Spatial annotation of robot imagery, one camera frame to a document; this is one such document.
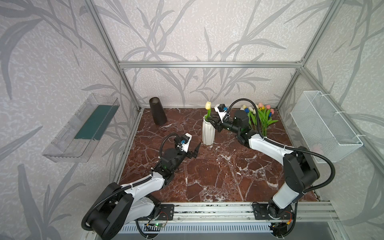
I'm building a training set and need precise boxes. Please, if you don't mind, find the yellow artificial tulip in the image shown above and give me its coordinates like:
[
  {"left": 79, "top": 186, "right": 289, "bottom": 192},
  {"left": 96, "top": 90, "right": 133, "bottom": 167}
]
[{"left": 205, "top": 102, "right": 212, "bottom": 121}]

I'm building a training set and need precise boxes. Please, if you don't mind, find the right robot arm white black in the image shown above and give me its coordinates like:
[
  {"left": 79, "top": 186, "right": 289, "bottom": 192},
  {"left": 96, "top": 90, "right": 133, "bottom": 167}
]
[{"left": 208, "top": 110, "right": 320, "bottom": 219}]

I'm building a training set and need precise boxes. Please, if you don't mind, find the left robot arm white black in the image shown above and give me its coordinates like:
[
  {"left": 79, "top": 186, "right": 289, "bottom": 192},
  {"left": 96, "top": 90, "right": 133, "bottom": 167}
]
[{"left": 81, "top": 143, "right": 200, "bottom": 240}]

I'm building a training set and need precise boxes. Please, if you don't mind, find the white ribbed ceramic vase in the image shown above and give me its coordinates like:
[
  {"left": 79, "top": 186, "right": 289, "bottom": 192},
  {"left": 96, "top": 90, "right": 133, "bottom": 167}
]
[{"left": 202, "top": 116, "right": 216, "bottom": 146}]

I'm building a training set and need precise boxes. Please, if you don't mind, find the black cylindrical vase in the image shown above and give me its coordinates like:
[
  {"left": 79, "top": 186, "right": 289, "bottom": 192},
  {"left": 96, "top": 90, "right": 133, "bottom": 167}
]
[{"left": 149, "top": 97, "right": 168, "bottom": 126}]

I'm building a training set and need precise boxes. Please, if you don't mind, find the bunch of artificial tulips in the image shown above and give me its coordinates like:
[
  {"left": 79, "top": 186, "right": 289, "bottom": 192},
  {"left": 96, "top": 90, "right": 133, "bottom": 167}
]
[{"left": 240, "top": 103, "right": 278, "bottom": 137}]

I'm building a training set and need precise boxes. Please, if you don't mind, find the green circuit board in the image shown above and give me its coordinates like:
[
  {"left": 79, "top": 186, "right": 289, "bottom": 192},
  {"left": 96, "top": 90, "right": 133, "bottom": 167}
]
[{"left": 146, "top": 222, "right": 168, "bottom": 231}]

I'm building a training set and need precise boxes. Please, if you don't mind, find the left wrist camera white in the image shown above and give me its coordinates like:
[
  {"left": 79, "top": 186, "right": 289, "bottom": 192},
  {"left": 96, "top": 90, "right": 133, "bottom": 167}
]
[{"left": 179, "top": 133, "right": 192, "bottom": 153}]

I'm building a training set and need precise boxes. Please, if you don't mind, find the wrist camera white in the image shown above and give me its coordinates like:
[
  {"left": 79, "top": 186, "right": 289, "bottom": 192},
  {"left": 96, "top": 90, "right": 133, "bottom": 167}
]
[
  {"left": 215, "top": 104, "right": 229, "bottom": 123},
  {"left": 179, "top": 133, "right": 192, "bottom": 153}
]

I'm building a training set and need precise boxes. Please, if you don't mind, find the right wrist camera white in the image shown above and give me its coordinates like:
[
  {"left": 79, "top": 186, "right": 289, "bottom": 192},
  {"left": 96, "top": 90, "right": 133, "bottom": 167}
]
[{"left": 215, "top": 104, "right": 229, "bottom": 123}]

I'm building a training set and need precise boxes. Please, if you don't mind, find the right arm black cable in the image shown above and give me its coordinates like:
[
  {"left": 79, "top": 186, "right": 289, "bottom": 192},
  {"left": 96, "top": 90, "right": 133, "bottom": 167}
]
[{"left": 227, "top": 98, "right": 336, "bottom": 194}]

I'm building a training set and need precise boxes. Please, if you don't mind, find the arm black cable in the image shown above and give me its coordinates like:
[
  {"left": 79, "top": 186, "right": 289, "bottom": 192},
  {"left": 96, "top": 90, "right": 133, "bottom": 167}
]
[
  {"left": 227, "top": 98, "right": 336, "bottom": 194},
  {"left": 80, "top": 175, "right": 152, "bottom": 232}
]

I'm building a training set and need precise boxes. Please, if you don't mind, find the white wire mesh basket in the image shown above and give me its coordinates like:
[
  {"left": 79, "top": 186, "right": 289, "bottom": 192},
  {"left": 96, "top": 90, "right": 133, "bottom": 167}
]
[{"left": 291, "top": 91, "right": 363, "bottom": 163}]

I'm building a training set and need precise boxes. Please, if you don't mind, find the clear plastic wall tray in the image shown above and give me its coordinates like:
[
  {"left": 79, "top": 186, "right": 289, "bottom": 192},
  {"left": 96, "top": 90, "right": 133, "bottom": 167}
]
[{"left": 42, "top": 94, "right": 120, "bottom": 163}]

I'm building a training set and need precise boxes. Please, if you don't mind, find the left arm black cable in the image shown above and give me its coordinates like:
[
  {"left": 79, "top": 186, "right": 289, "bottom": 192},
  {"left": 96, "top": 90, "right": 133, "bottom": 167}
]
[{"left": 80, "top": 175, "right": 152, "bottom": 232}]

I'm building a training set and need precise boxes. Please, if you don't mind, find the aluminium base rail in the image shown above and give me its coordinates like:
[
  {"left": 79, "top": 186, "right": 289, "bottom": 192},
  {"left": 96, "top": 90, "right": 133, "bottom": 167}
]
[{"left": 113, "top": 201, "right": 340, "bottom": 235}]

